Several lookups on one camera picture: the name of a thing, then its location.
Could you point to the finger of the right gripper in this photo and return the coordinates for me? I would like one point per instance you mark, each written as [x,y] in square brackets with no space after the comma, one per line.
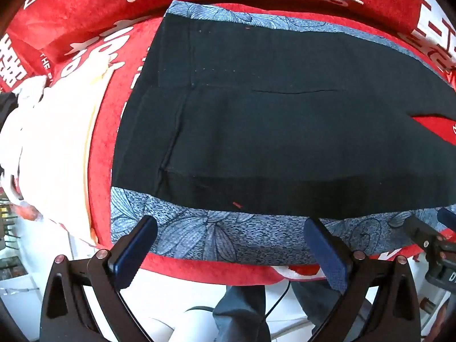
[447,218]
[421,233]

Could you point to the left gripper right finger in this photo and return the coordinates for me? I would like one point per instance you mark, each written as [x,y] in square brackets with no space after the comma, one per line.
[395,314]

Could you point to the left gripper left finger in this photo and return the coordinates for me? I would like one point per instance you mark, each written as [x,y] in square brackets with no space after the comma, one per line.
[66,314]

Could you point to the black pants with grey trim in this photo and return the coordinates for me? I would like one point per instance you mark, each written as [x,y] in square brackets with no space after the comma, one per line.
[242,126]

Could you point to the person blue jeans legs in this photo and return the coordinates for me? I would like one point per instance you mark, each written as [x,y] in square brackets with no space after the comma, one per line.
[241,314]

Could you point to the red sofa back cushion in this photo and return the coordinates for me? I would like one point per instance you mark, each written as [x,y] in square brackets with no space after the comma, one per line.
[45,32]

